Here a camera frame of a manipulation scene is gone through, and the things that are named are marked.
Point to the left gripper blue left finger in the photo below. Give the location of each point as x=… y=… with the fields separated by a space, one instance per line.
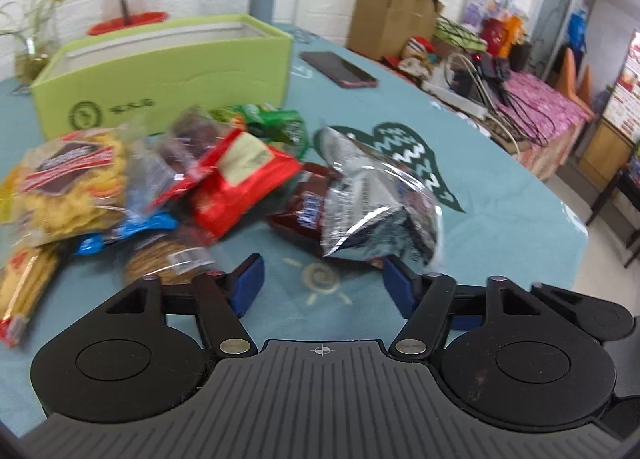
x=244 y=283

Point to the yellow snack packet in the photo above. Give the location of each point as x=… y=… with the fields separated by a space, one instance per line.
x=24 y=278

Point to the red thermos jug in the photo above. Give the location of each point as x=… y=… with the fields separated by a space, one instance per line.
x=494 y=33

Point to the red plastic basket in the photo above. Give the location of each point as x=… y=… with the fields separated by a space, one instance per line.
x=116 y=24

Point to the smartphone with pink case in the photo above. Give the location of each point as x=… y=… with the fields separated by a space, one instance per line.
x=340 y=71

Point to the teal patterned tablecloth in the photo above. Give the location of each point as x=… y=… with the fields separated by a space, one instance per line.
x=324 y=380

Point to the green snack packet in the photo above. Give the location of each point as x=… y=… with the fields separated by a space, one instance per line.
x=279 y=128

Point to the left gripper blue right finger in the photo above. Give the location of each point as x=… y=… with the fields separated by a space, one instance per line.
x=402 y=285

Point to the brown cardboard box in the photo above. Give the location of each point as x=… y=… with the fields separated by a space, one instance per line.
x=382 y=28

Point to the pink floral cloth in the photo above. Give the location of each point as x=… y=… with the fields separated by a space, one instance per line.
x=540 y=112

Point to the dark red snack packet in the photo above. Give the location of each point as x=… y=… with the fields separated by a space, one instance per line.
x=301 y=219

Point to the clear brown cake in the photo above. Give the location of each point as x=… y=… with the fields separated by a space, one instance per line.
x=172 y=257

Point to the blue snack packet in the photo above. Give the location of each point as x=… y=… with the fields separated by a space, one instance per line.
x=94 y=243

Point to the silver foil snack bag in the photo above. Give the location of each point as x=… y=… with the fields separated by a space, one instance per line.
x=377 y=207

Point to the glass vase with yellow flowers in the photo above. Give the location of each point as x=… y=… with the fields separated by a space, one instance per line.
x=29 y=23

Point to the green cardboard box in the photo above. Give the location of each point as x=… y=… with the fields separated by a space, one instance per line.
x=157 y=71

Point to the yellow chips bag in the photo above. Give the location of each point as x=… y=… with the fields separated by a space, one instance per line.
x=71 y=186

